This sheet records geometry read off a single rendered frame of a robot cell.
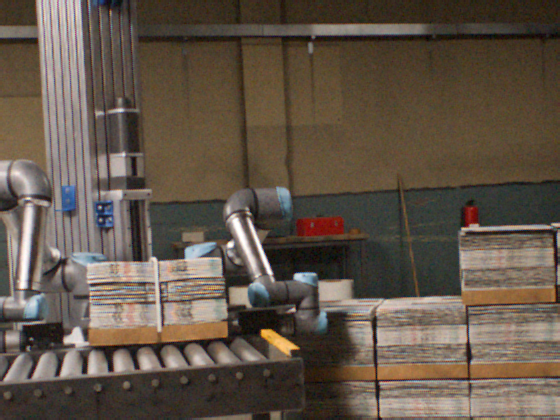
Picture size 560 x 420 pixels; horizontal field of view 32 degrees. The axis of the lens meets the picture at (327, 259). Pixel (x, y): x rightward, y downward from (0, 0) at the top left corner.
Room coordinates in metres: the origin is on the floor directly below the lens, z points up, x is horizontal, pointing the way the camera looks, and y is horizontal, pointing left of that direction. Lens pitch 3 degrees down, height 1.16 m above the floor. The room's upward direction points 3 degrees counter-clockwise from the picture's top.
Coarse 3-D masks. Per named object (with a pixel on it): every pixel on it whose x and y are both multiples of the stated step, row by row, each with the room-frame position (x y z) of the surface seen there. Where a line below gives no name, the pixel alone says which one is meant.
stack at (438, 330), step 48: (336, 336) 3.10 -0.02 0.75; (384, 336) 3.08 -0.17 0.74; (432, 336) 3.06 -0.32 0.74; (480, 336) 3.03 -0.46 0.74; (528, 336) 3.01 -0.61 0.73; (336, 384) 3.10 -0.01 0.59; (384, 384) 3.07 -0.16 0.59; (432, 384) 3.05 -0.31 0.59; (480, 384) 3.02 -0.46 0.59; (528, 384) 2.99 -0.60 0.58
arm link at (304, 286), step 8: (296, 280) 2.99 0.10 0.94; (304, 280) 2.98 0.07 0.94; (312, 280) 2.98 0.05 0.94; (296, 288) 2.96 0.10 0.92; (304, 288) 2.97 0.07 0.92; (312, 288) 2.98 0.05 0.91; (296, 296) 2.96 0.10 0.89; (304, 296) 2.97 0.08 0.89; (312, 296) 2.98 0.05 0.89; (288, 304) 2.97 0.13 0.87; (296, 304) 2.99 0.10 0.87; (304, 304) 2.98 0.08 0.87; (312, 304) 2.98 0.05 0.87
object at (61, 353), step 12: (228, 336) 2.81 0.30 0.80; (240, 336) 2.80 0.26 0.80; (252, 336) 2.80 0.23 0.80; (72, 348) 2.72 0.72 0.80; (84, 348) 2.70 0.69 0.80; (96, 348) 2.70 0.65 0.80; (108, 348) 2.70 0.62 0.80; (132, 348) 2.72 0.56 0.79; (156, 348) 2.73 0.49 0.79; (180, 348) 2.75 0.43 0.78; (204, 348) 2.76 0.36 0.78; (228, 348) 2.78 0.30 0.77; (264, 348) 2.80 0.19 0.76; (12, 360) 2.64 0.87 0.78; (36, 360) 2.66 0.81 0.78; (60, 360) 2.67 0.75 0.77; (84, 360) 2.69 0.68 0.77; (108, 360) 2.70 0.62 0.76; (60, 372) 2.67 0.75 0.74; (84, 372) 2.69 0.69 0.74
